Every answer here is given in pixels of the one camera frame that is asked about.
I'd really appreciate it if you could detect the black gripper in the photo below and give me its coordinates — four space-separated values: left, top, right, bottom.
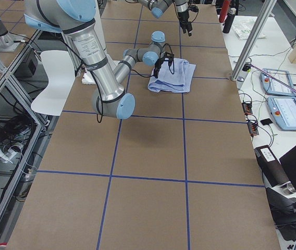
178 11 192 36
152 58 165 78

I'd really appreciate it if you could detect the blue striped button shirt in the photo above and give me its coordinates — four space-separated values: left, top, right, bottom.
147 58 196 93

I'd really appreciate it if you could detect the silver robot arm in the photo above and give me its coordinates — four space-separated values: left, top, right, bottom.
134 0 199 36
24 1 165 119

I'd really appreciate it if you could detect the black water bottle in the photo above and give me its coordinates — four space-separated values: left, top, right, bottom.
223 8 237 34

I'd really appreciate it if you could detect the white plastic chair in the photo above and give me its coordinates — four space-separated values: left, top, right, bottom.
31 50 76 116

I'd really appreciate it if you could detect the orange circuit board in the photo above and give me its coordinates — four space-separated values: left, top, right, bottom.
242 102 253 115

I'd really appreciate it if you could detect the upper teach pendant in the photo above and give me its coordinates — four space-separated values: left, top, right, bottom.
259 68 296 96

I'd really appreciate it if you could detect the teach pendant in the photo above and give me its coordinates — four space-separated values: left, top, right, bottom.
259 68 296 96
267 96 296 131

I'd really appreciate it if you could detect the lower teach pendant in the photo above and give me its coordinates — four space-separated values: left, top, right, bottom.
267 96 296 131

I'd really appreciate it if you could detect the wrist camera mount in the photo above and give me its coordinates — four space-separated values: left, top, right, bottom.
164 52 174 65
188 5 199 13

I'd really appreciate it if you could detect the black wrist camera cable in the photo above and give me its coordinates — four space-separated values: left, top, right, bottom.
95 43 176 123

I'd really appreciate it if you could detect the aluminium frame post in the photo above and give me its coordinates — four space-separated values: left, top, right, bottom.
230 0 277 81

